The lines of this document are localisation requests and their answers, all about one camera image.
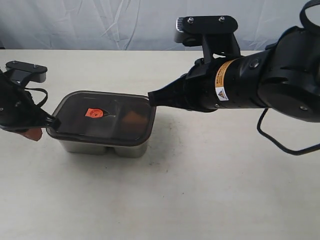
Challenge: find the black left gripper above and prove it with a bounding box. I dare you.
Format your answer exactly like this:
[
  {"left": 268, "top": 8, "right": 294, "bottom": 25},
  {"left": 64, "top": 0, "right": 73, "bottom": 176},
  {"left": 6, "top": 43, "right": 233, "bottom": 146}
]
[{"left": 0, "top": 72, "right": 61, "bottom": 142}]

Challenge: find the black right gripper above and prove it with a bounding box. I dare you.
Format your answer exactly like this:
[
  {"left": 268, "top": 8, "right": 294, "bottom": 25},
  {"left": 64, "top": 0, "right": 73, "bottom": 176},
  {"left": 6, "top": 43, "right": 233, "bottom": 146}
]
[{"left": 147, "top": 57, "right": 220, "bottom": 113}]

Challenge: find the yellow toy cheese wedge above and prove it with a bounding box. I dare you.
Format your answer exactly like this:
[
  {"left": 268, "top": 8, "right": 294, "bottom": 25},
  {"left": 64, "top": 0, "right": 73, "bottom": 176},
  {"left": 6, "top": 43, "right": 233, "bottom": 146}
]
[{"left": 121, "top": 110, "right": 148, "bottom": 125}]

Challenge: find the dark transparent lunch box lid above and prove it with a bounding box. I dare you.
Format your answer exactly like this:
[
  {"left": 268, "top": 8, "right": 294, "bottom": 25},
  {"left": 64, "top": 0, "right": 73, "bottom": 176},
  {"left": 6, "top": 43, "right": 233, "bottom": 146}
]
[{"left": 47, "top": 90, "right": 156, "bottom": 147}]

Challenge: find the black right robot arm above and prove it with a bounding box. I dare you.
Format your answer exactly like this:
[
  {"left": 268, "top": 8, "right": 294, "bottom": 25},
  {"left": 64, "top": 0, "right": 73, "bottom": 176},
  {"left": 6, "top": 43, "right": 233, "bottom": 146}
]
[{"left": 148, "top": 27, "right": 320, "bottom": 123}]

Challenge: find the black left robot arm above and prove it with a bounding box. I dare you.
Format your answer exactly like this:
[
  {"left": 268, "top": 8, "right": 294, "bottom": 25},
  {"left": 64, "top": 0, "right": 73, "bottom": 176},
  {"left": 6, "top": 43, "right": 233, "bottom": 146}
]
[{"left": 0, "top": 69, "right": 61, "bottom": 142}]

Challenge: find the stainless steel lunch box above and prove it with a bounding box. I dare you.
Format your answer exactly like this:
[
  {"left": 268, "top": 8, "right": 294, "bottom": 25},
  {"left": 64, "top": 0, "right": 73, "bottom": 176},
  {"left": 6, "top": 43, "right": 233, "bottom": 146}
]
[{"left": 59, "top": 140, "right": 149, "bottom": 158}]

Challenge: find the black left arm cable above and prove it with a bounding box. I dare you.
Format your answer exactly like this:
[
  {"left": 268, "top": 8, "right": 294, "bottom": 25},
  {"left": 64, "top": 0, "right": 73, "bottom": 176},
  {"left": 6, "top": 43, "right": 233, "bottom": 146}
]
[{"left": 21, "top": 87, "right": 49, "bottom": 111}]

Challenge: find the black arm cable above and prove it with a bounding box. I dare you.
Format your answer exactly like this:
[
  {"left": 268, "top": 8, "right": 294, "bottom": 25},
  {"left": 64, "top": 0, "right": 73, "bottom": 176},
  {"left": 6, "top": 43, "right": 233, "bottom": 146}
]
[
  {"left": 256, "top": 0, "right": 320, "bottom": 156},
  {"left": 21, "top": 87, "right": 49, "bottom": 111}
]

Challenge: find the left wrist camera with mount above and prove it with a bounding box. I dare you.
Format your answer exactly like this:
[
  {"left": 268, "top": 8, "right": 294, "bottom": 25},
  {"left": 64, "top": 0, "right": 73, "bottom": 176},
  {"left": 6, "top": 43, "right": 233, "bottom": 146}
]
[{"left": 4, "top": 60, "right": 48, "bottom": 87}]

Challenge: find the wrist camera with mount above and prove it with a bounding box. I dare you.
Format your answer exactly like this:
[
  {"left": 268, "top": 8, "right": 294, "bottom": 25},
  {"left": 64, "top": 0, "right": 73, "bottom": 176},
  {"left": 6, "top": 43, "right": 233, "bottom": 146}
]
[
  {"left": 174, "top": 15, "right": 241, "bottom": 64},
  {"left": 4, "top": 60, "right": 48, "bottom": 87}
]

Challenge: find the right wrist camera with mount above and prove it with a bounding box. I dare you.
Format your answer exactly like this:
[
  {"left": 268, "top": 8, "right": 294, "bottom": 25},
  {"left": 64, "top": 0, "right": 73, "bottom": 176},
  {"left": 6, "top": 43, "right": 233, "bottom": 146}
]
[{"left": 174, "top": 15, "right": 241, "bottom": 64}]

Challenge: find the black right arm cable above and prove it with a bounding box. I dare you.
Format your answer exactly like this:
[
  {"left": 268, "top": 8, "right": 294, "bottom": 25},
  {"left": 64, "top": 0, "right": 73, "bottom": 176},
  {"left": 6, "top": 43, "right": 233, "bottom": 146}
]
[{"left": 256, "top": 0, "right": 320, "bottom": 156}]

